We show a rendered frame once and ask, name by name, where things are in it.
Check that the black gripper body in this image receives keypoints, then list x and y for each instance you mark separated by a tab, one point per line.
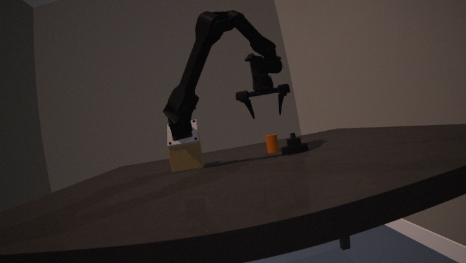
261	83

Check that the orange cylinder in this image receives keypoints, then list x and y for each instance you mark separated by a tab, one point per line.
272	143

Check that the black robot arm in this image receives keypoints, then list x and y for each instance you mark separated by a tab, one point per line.
209	28

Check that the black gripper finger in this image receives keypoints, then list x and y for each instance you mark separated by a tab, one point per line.
249	105
280	101

